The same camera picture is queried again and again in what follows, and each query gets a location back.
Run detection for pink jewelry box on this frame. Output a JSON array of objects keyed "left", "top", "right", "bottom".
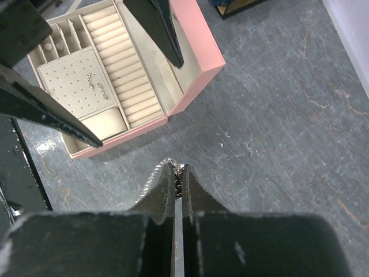
[{"left": 28, "top": 1, "right": 225, "bottom": 159}]

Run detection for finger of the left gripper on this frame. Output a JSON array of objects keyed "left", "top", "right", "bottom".
[{"left": 123, "top": 0, "right": 184, "bottom": 68}]

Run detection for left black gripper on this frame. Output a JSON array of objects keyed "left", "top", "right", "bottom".
[{"left": 1, "top": 1, "right": 103, "bottom": 148}]

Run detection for white earring backs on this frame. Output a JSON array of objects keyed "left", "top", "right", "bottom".
[{"left": 44, "top": 43, "right": 64, "bottom": 52}]

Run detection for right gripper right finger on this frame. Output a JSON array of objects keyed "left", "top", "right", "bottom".
[{"left": 182, "top": 164, "right": 230, "bottom": 225}]

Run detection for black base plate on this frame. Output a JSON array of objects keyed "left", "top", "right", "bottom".
[{"left": 1, "top": 116, "right": 52, "bottom": 236}]

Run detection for black wire shelf rack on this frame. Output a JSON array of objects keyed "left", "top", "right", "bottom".
[{"left": 209, "top": 0, "right": 266, "bottom": 19}]

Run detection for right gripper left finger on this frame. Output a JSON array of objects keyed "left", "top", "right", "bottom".
[{"left": 129, "top": 162, "right": 176, "bottom": 225}]

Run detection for rhinestone earring pair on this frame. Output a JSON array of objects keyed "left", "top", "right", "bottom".
[{"left": 85, "top": 73, "right": 108, "bottom": 100}]

